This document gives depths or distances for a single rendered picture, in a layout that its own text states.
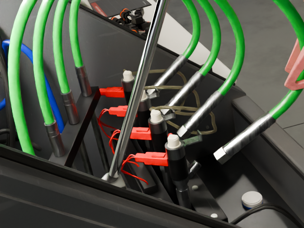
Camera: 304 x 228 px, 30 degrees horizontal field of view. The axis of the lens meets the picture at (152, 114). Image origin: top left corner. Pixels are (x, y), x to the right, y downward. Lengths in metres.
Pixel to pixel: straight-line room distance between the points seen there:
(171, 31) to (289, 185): 0.60
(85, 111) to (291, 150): 0.38
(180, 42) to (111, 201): 1.05
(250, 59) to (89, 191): 3.08
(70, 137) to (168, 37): 0.63
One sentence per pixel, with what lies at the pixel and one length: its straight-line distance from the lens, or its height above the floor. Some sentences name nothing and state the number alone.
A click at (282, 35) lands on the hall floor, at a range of 3.72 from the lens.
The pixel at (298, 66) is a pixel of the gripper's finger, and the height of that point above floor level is 1.25.
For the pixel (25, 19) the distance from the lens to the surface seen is 0.68.
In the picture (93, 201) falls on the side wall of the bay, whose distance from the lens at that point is 0.40.
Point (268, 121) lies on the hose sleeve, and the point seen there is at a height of 1.16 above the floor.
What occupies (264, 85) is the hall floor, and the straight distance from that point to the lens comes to 3.17.
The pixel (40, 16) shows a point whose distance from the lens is 0.78.
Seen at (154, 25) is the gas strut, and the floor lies 1.43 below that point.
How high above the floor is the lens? 1.58
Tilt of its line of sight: 31 degrees down
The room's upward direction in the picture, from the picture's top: 11 degrees counter-clockwise
